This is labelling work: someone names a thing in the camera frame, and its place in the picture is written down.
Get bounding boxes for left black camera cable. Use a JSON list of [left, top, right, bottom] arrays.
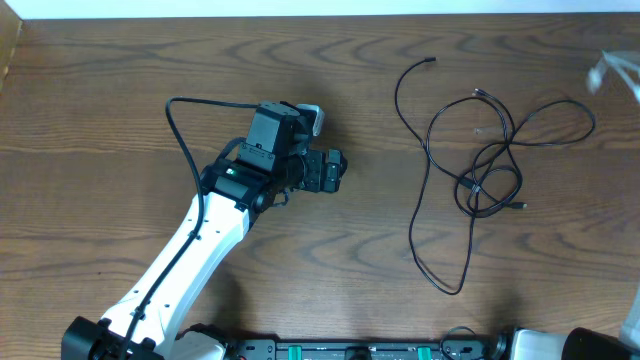
[[117, 96, 261, 360]]

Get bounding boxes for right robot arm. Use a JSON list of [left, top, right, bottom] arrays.
[[485, 289, 639, 360]]

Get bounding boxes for white USB cable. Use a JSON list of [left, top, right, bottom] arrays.
[[585, 49, 640, 105]]

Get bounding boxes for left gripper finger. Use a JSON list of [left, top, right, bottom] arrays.
[[327, 149, 347, 175], [322, 164, 342, 193]]

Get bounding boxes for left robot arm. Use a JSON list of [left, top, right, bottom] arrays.
[[61, 101, 347, 359]]

